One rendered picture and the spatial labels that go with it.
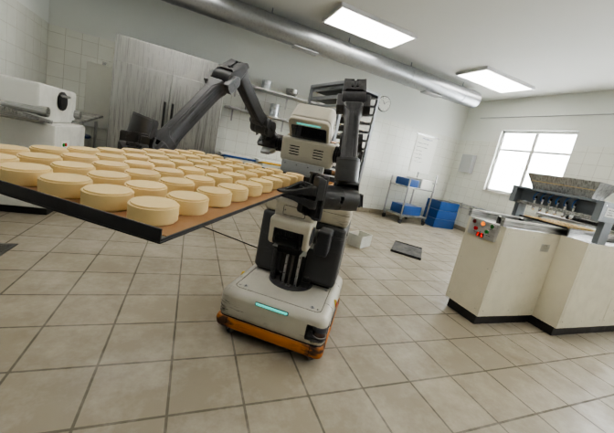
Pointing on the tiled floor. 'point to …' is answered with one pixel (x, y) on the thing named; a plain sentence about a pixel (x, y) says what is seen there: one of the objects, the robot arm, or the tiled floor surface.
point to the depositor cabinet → (577, 290)
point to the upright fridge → (159, 90)
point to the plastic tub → (359, 238)
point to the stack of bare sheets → (407, 249)
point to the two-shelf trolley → (409, 202)
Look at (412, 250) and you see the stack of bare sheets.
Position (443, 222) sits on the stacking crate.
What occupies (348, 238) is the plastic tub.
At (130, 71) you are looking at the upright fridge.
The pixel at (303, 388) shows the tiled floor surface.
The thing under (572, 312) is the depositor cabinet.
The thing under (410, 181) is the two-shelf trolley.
